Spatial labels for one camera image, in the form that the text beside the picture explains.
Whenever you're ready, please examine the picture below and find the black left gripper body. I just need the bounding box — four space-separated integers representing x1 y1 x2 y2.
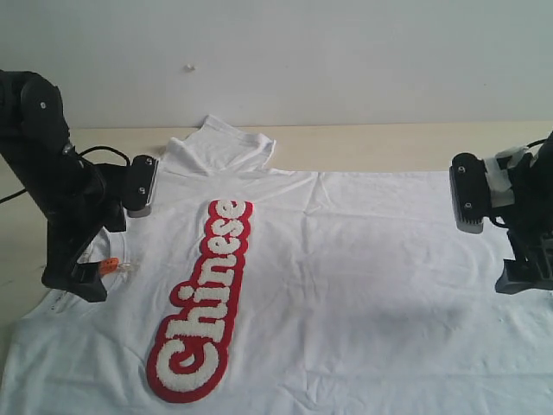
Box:
46 159 128 268

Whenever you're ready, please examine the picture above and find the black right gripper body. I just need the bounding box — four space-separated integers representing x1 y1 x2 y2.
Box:
484 146 552 261

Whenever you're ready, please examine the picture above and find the white t-shirt red lettering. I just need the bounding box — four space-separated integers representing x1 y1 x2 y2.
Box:
1 117 552 414

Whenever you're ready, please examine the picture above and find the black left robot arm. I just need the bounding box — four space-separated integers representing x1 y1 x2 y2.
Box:
1 71 158 303

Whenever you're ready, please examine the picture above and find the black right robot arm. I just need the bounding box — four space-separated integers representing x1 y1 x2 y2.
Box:
448 136 552 295

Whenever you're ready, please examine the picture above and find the orange clothing tag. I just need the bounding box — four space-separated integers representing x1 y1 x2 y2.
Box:
99 258 119 276

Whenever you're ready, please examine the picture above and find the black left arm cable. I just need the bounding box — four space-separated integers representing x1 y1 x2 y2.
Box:
0 145 130 204

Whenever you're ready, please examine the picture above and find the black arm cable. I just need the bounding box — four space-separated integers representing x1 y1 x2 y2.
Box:
0 145 130 204
522 137 548 155

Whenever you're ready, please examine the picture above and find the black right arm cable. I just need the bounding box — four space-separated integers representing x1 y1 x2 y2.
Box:
522 137 548 155

